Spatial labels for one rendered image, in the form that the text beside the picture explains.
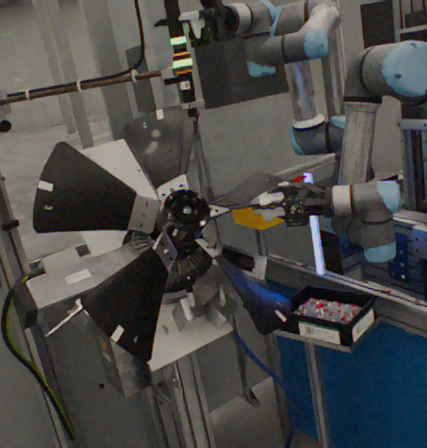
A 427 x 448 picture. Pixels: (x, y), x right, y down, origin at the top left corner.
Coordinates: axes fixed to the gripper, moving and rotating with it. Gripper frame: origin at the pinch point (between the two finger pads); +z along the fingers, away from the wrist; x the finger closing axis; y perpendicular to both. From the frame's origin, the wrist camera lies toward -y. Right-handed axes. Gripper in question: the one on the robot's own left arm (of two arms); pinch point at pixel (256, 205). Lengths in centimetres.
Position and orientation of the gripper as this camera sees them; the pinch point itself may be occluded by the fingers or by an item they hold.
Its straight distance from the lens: 141.1
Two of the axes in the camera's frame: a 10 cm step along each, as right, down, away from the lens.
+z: -9.3, 0.7, 3.6
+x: 2.2, 8.9, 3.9
